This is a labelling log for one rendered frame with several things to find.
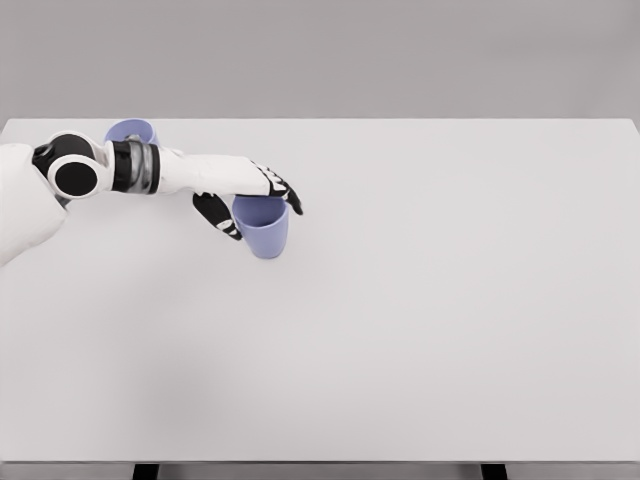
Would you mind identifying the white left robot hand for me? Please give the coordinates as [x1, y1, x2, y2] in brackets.
[191, 155, 305, 242]

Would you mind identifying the lavender blue cup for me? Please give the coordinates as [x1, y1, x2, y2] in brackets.
[103, 118, 161, 148]
[231, 194, 290, 260]

